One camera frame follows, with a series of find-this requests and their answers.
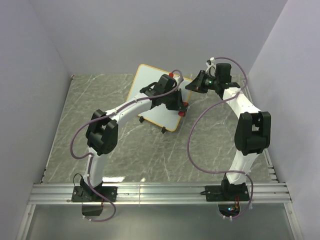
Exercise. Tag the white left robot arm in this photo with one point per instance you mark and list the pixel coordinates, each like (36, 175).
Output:
(103, 130)

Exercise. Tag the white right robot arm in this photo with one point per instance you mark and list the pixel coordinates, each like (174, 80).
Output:
(252, 134)

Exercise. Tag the yellow-framed whiteboard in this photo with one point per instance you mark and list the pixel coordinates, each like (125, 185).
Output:
(160, 115)

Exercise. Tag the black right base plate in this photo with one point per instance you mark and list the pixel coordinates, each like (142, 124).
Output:
(219, 193)

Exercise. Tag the circuit board with LEDs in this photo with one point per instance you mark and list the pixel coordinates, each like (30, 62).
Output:
(229, 210)

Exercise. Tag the red bone-shaped eraser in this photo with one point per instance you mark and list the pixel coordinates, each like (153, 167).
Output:
(183, 109)

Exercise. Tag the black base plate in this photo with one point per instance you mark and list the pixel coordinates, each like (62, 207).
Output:
(219, 193)
(81, 195)

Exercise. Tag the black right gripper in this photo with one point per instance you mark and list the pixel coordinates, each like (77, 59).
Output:
(197, 83)

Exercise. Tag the aluminium extrusion rail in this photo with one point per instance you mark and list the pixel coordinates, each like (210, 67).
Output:
(171, 193)

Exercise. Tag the black box under rail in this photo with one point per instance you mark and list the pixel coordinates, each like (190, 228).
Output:
(91, 210)

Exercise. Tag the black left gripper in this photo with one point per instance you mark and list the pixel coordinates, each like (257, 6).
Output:
(178, 105)

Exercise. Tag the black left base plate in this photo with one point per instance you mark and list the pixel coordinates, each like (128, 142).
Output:
(81, 195)

